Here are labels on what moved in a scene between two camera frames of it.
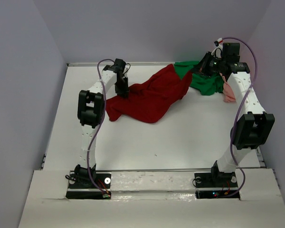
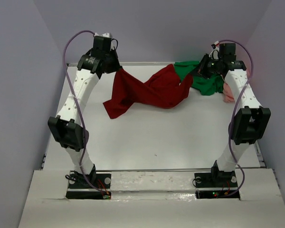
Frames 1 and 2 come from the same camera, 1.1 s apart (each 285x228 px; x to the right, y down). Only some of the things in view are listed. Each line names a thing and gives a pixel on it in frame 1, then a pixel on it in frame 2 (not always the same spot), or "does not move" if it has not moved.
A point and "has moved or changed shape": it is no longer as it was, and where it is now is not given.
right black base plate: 216,179 does not move
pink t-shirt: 229,96 does not move
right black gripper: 204,64 does not move
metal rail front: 152,170 does not move
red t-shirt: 147,99 has moved or changed shape
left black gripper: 121,88 -> 114,65
